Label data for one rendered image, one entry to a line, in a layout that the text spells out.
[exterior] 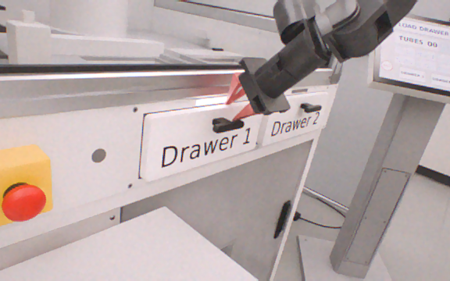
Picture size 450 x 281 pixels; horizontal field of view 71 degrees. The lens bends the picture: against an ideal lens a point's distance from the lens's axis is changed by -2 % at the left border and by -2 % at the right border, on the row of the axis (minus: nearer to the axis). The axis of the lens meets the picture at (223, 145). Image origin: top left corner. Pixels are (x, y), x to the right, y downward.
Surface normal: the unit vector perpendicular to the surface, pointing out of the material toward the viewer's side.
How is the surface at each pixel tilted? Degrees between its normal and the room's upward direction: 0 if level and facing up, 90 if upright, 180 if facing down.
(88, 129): 90
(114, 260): 0
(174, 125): 90
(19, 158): 0
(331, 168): 90
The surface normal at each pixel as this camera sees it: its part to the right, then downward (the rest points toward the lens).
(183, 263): 0.18, -0.90
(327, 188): -0.63, 0.20
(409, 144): -0.11, 0.37
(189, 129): 0.72, 0.39
